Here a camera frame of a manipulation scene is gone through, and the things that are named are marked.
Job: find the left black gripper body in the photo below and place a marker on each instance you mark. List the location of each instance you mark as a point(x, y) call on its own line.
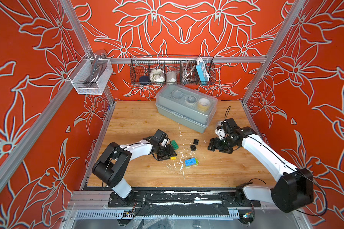
point(164, 152)

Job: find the blue box in basket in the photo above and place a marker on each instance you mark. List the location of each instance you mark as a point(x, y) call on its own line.
point(204, 76)

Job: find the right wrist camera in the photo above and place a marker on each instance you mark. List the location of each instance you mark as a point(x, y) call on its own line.
point(229, 126)

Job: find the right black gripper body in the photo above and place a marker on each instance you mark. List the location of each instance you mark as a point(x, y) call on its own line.
point(223, 145)

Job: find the grey plastic toolbox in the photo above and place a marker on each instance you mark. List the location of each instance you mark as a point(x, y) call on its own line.
point(186, 106)

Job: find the dark green lego brick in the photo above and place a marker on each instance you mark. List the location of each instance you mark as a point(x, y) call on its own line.
point(174, 144)

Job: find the white crumpled item in basket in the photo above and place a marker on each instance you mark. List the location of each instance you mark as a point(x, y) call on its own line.
point(157, 76)

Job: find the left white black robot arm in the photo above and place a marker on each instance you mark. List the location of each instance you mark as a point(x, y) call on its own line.
point(111, 166)

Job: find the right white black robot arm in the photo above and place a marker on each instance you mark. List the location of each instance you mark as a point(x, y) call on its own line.
point(294, 187)

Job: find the clear plastic bin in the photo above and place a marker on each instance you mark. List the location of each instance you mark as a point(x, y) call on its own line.
point(91, 77)

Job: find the black wire basket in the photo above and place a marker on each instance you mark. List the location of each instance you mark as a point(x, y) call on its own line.
point(178, 69)

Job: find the clear tape roll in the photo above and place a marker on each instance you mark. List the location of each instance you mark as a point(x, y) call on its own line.
point(219, 131)

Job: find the blue lego brick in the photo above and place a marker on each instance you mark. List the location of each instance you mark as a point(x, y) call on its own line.
point(189, 161)

